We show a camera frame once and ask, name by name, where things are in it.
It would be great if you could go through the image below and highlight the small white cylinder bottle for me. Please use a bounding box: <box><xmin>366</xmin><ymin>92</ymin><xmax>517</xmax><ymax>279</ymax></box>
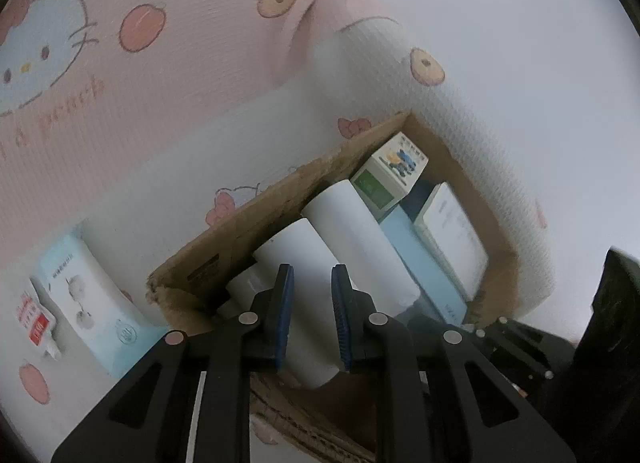
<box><xmin>225</xmin><ymin>263</ymin><xmax>273</xmax><ymax>316</ymax></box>

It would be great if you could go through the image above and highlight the light blue box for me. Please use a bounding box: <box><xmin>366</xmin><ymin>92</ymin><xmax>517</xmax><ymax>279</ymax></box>
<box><xmin>377</xmin><ymin>205</ymin><xmax>468</xmax><ymax>326</ymax></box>

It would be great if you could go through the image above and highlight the light blue packet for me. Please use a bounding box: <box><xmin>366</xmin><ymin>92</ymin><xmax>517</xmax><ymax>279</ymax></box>
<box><xmin>32</xmin><ymin>235</ymin><xmax>168</xmax><ymax>378</ymax></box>

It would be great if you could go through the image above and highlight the red and white sachet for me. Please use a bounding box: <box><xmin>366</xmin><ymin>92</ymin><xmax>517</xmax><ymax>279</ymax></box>
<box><xmin>15</xmin><ymin>277</ymin><xmax>63</xmax><ymax>361</ymax></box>

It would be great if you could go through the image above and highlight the white paper roll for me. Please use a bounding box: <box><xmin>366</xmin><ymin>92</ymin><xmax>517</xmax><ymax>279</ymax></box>
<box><xmin>301</xmin><ymin>179</ymin><xmax>422</xmax><ymax>315</ymax></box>
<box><xmin>252</xmin><ymin>218</ymin><xmax>353</xmax><ymax>390</ymax></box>

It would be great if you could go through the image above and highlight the green and white box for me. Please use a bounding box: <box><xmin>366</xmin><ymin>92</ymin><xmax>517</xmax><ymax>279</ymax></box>
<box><xmin>349</xmin><ymin>132</ymin><xmax>430</xmax><ymax>218</ymax></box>

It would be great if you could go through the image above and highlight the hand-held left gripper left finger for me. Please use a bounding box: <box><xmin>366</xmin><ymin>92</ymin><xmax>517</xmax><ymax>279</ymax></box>
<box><xmin>50</xmin><ymin>263</ymin><xmax>296</xmax><ymax>463</ymax></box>

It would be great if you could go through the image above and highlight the pink printed blanket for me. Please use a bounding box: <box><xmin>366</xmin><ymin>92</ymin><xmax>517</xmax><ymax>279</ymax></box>
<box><xmin>0</xmin><ymin>0</ymin><xmax>556</xmax><ymax>463</ymax></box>

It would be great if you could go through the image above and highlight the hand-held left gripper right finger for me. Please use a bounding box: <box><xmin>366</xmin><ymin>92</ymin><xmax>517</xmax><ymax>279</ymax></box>
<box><xmin>331</xmin><ymin>263</ymin><xmax>576</xmax><ymax>463</ymax></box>

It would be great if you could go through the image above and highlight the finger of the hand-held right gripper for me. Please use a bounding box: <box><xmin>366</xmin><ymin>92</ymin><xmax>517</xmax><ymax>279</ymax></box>
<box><xmin>467</xmin><ymin>315</ymin><xmax>557</xmax><ymax>396</ymax></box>

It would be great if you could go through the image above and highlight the white flat box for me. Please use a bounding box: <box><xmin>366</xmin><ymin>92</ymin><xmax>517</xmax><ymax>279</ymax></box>
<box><xmin>412</xmin><ymin>182</ymin><xmax>490</xmax><ymax>301</ymax></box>

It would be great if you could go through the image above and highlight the cardboard box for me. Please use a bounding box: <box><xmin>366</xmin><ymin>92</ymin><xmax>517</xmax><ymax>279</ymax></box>
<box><xmin>146</xmin><ymin>112</ymin><xmax>523</xmax><ymax>463</ymax></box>

